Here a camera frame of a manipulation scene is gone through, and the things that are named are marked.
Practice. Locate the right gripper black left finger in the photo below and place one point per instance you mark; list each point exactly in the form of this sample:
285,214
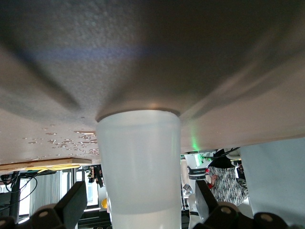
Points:
71,202

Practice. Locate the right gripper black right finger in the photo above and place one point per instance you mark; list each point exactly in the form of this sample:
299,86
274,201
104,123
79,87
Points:
207,205

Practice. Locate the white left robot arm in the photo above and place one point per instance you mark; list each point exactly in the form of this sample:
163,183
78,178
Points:
194,163

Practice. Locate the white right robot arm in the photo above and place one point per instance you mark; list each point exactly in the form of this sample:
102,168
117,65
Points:
274,179

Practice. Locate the person in zebra-patterned top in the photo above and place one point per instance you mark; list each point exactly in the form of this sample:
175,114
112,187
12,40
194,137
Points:
226,183

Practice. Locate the wooden cutting board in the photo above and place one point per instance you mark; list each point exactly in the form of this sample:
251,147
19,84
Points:
47,163

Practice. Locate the brown table cover mat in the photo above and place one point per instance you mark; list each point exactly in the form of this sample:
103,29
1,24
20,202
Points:
71,47

